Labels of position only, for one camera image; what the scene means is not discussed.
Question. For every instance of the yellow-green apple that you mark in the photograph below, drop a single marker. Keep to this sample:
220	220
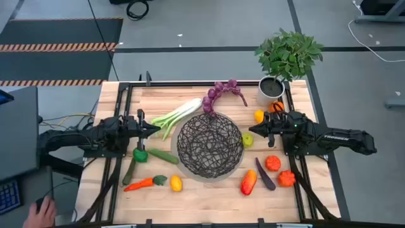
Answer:
247	140

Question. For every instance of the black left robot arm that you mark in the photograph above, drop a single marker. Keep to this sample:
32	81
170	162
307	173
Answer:
95	136

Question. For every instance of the black aluminium table frame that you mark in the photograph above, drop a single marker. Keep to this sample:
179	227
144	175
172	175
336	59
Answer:
190	83

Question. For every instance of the green white celery bunch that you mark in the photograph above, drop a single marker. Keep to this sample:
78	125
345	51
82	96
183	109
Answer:
186	109

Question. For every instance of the light green cucumber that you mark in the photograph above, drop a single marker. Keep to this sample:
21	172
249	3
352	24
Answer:
163	155

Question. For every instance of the grey desk leg frame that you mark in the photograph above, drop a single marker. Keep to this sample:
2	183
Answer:
379	18

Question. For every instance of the black hazard-striped floor mat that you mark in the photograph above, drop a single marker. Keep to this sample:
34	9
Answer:
57	31

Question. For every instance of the grey furniture foot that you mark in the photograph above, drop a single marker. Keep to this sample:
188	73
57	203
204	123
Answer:
395	103

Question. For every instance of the large yellow lemon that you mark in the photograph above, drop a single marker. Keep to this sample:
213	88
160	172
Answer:
176	183

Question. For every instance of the small yellow lemon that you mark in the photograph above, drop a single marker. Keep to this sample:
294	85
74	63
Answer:
259	116

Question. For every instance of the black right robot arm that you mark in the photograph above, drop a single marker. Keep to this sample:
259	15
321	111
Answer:
341	137

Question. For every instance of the orange ribbed pumpkin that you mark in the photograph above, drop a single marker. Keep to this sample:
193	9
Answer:
273	163
287	179

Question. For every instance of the dark grey workstation shelf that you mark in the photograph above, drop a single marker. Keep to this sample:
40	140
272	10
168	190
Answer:
19	133

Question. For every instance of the dark green zucchini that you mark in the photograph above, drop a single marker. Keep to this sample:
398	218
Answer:
129	172

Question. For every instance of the red and yellow mango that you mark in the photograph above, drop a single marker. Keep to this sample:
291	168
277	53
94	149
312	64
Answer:
248	183

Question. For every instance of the purple grape bunch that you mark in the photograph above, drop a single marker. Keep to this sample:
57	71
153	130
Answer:
210	93

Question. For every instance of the green plant in white pot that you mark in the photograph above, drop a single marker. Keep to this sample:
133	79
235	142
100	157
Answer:
288	54

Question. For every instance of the dark purple eggplant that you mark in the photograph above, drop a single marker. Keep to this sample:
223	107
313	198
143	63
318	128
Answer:
265	175

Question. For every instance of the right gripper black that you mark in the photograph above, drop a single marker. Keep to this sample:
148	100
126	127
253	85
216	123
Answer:
276	126

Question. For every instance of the person's hand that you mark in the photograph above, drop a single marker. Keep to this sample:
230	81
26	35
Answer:
41	217

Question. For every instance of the black computer keyboard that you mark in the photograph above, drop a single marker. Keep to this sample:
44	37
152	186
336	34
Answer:
9	196

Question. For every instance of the black computer mouse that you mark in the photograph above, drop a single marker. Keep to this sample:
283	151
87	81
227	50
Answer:
39	202

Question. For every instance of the grey workstation desk surface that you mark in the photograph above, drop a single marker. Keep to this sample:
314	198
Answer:
31	190

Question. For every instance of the green bell pepper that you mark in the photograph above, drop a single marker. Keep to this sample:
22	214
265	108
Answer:
140	155

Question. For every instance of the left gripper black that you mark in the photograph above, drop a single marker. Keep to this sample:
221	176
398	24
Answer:
140	131

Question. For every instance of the blue lit screen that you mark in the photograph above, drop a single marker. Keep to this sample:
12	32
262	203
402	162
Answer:
4	96

